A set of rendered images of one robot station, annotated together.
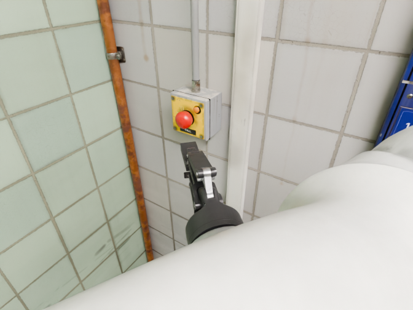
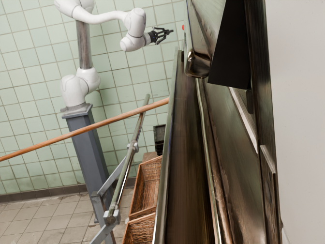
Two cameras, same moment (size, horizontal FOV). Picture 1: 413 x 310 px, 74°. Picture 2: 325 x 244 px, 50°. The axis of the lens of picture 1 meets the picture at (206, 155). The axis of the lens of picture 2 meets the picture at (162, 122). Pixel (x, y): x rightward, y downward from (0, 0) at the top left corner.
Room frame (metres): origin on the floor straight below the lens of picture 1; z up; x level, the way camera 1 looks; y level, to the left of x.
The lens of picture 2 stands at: (-0.83, -2.22, 1.78)
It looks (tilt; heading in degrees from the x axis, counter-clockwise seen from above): 21 degrees down; 65
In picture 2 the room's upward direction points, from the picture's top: 11 degrees counter-clockwise
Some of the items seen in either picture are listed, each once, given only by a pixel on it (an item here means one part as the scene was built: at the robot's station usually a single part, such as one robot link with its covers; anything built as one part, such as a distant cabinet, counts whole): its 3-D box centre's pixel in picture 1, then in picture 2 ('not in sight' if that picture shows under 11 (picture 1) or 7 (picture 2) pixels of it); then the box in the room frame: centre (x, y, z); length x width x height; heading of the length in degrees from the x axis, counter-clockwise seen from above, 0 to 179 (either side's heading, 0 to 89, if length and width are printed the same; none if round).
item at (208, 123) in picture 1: (196, 112); not in sight; (0.60, 0.02, 1.46); 0.10 x 0.07 x 0.10; 58
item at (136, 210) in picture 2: not in sight; (174, 183); (-0.09, -0.63, 0.72); 0.56 x 0.49 x 0.28; 58
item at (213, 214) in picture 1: (211, 219); (152, 37); (0.26, -0.01, 1.46); 0.09 x 0.07 x 0.08; 13
